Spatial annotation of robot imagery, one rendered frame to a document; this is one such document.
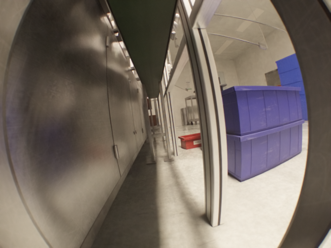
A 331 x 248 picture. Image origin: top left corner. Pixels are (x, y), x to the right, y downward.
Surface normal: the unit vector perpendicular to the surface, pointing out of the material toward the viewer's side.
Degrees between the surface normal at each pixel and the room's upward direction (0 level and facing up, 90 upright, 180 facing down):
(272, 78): 90
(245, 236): 0
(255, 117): 90
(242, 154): 90
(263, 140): 90
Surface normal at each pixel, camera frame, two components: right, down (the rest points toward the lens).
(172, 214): -0.13, -0.99
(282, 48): -0.99, 0.14
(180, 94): 0.07, 0.03
